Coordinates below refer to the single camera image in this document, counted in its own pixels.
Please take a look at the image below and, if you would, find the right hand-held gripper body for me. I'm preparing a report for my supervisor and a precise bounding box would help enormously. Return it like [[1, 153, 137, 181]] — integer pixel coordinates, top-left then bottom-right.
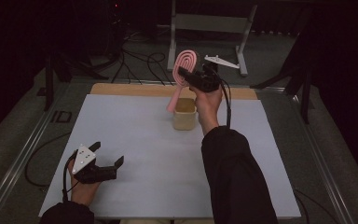
[[186, 54, 241, 93]]

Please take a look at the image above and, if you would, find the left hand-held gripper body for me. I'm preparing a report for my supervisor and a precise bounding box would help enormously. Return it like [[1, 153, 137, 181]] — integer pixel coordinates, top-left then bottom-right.
[[70, 144, 118, 185]]

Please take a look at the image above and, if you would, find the pink hairbrush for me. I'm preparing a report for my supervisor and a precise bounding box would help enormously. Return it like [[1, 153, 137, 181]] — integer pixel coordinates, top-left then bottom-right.
[[166, 49, 200, 114]]

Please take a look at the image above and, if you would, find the beige square cup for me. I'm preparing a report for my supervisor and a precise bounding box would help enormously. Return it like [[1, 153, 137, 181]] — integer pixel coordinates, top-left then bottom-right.
[[172, 97, 198, 132]]

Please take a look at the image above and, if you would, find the person's right hand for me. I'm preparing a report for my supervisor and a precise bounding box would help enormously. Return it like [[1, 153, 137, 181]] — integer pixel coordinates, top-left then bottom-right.
[[189, 85, 224, 136]]

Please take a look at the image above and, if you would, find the person's left hand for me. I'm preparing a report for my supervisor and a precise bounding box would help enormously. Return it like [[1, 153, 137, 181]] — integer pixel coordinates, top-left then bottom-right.
[[67, 160, 102, 208]]

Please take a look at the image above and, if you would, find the pale grey table mat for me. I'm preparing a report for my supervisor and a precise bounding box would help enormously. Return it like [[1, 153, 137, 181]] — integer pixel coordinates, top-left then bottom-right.
[[38, 93, 302, 218]]

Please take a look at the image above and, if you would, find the white metal stand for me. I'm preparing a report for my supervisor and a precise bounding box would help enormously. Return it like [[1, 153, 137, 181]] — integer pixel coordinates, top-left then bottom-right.
[[166, 0, 258, 77]]

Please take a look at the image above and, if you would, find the black metal stand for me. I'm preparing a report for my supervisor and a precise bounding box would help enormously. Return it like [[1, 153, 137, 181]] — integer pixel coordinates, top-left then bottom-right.
[[43, 52, 110, 112], [250, 31, 313, 125]]

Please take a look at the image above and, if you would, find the dark equipment rack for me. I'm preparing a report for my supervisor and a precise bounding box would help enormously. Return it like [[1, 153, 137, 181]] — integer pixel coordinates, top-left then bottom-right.
[[87, 0, 129, 60]]

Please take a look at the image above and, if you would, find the left hand-held gripper cable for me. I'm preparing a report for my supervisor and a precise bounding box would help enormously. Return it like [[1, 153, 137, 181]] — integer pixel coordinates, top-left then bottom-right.
[[62, 150, 79, 203]]

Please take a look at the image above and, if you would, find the hand-held gripper cable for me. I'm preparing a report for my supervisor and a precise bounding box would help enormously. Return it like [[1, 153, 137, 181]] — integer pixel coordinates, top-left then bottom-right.
[[209, 66, 233, 129], [62, 150, 79, 203]]

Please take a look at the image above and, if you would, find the right hand-held gripper cable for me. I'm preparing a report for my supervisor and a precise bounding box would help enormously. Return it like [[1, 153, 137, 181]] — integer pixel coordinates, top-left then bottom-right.
[[209, 66, 233, 129]]

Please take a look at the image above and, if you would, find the bundle of black floor cables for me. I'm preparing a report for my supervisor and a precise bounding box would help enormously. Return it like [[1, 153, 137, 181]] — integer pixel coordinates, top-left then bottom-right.
[[111, 31, 175, 87]]

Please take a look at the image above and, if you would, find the small black floor frame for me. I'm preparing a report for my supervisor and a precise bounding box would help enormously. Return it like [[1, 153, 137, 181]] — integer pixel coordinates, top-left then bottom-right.
[[50, 110, 73, 124]]

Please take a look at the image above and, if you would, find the black floor cable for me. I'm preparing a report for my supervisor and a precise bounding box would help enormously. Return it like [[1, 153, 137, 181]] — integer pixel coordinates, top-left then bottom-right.
[[23, 132, 73, 189], [293, 189, 339, 224]]

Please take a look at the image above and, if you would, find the aluminium floor rail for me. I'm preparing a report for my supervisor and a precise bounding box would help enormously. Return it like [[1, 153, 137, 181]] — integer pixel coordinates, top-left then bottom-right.
[[0, 83, 73, 224], [255, 87, 355, 224]]

